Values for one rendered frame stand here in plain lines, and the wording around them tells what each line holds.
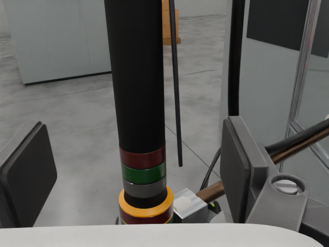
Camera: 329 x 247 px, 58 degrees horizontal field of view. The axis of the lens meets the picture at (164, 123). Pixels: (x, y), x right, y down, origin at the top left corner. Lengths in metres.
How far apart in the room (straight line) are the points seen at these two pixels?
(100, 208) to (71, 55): 3.68
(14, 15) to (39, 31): 0.43
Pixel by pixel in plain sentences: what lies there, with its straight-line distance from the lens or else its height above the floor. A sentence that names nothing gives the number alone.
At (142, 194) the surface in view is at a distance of 0.22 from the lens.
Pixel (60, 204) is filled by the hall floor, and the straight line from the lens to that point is 2.76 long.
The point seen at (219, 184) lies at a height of 1.54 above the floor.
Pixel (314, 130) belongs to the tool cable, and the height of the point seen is 1.55.
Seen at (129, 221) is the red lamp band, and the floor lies 1.56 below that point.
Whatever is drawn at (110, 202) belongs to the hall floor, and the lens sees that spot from 2.66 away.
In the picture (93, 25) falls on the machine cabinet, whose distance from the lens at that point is 5.76.
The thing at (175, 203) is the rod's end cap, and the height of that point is 1.54.
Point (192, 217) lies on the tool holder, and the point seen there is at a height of 1.54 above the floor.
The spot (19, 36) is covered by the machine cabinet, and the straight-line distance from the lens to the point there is 5.66.
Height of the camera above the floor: 1.73
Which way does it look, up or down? 27 degrees down
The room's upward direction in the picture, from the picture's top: 1 degrees counter-clockwise
